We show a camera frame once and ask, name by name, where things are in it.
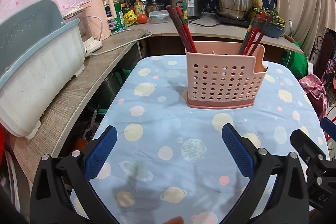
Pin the white blender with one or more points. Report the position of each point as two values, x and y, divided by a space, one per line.
90 43

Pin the red chopsticks bundle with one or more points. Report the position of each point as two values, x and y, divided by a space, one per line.
182 28
256 30

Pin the yellow oil bottle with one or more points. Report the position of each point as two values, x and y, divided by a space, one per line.
139 7

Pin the red tomato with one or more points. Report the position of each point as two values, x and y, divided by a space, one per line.
142 19

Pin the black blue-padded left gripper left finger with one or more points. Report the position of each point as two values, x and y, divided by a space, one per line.
62 190

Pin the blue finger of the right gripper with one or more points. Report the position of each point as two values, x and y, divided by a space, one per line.
329 128

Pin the person's hand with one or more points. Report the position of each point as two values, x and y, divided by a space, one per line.
176 220

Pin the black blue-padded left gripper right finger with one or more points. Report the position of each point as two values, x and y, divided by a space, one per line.
288 201

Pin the green tin can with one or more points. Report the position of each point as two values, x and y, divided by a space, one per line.
118 23

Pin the clear plastic food container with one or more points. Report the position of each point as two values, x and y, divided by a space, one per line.
158 17

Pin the blue bowl of greens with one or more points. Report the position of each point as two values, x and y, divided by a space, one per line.
273 23

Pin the black induction cooktop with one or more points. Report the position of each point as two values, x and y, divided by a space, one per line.
232 22

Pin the yellow snack packet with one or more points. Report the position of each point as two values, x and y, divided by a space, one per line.
130 18

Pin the small steel lidded pot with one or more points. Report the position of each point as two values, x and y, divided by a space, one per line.
153 6

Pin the red chopsticks bundle left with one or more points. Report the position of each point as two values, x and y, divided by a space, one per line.
182 28

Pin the blue white dish rack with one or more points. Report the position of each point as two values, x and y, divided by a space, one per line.
40 53

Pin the green plastic bag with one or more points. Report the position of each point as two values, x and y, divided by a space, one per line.
296 62

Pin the red chopsticks bundle right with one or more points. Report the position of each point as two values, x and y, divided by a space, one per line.
256 30

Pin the pink perforated utensil holder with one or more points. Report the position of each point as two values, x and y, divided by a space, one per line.
219 78

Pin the pink electric kettle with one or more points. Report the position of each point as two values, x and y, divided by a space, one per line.
100 13

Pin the pink floral bag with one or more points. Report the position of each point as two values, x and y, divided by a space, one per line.
320 91

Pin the blue planet-print tablecloth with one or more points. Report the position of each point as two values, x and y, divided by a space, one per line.
170 159

